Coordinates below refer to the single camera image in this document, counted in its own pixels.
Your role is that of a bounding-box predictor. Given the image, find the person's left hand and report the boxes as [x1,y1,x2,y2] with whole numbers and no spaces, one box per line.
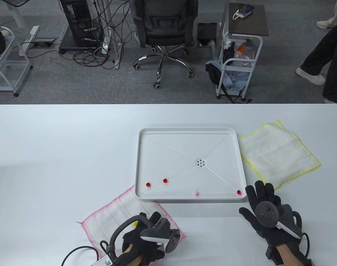
[121,212,169,266]

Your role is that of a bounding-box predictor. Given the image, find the person's right hand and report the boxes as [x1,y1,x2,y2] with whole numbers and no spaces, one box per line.
[239,180,300,247]

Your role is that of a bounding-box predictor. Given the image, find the person's left forearm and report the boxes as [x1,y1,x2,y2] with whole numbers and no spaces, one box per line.
[121,244,143,266]

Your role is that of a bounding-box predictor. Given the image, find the person's right forearm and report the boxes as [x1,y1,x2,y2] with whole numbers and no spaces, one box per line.
[276,243,306,266]

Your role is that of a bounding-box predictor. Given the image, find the pink-edged white cloth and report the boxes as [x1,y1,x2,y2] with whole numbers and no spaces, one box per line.
[76,185,186,250]

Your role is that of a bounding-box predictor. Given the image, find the yellow-edged white cloth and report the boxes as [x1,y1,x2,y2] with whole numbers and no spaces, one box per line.
[237,120,321,190]

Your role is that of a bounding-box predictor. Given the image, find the white drain tray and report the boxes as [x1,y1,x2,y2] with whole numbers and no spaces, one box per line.
[135,128,247,204]

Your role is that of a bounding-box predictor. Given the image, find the blue grey cloth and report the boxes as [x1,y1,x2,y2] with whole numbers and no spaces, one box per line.
[213,60,252,92]

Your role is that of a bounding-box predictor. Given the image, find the white cart with clothes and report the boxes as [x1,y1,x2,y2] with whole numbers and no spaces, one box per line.
[216,0,263,101]

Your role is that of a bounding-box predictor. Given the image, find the black backpack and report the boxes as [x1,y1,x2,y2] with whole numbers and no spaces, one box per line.
[205,62,223,87]

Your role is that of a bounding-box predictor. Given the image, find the black box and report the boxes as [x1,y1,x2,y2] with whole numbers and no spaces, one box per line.
[197,22,218,47]

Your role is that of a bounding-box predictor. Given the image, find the brown top side table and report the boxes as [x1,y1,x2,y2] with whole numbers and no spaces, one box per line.
[228,2,269,37]

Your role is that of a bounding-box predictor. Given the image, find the white power strip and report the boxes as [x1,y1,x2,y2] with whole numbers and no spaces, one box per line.
[102,33,111,55]

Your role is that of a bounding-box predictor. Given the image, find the black office chair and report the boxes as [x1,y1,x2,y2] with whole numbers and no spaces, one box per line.
[129,0,199,89]

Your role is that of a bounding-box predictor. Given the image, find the black computer tower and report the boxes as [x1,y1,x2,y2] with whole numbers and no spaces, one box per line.
[59,0,105,55]

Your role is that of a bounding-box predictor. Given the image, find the white desk leg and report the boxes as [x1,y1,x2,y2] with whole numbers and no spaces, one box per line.
[7,0,40,57]

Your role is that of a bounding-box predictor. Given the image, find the grey controller with ring strap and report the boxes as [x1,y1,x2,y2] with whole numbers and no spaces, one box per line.
[100,216,181,259]

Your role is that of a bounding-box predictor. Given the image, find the grey controller with white handle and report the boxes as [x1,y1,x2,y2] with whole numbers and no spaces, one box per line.
[255,201,303,240]

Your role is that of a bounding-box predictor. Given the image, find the black wrist camera block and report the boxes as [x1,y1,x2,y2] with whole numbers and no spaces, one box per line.
[265,245,283,264]

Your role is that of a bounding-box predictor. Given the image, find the black cable loop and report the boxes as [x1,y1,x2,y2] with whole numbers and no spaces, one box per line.
[292,211,311,259]

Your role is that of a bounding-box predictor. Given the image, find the black cable with white label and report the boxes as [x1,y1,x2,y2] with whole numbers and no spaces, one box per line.
[61,241,115,266]

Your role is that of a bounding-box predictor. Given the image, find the bundle of black cables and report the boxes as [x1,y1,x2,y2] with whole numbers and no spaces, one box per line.
[73,0,130,70]

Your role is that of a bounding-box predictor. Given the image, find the white wire cart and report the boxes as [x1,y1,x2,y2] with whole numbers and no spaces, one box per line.
[0,26,34,97]

